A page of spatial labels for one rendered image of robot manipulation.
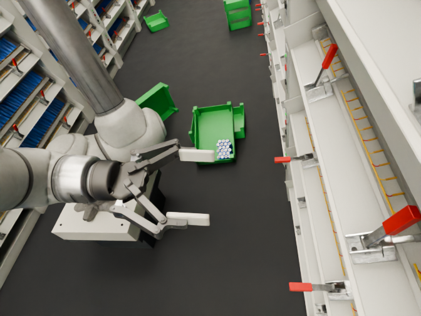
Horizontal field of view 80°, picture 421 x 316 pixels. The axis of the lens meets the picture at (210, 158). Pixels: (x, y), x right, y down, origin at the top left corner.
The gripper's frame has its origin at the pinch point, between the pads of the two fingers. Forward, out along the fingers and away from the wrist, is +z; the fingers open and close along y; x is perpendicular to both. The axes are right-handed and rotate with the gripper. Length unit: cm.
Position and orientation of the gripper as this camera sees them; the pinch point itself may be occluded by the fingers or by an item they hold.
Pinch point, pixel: (206, 185)
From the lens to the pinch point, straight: 46.0
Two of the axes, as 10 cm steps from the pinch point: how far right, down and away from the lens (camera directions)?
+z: 10.0, 0.4, -0.6
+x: -0.2, -6.3, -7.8
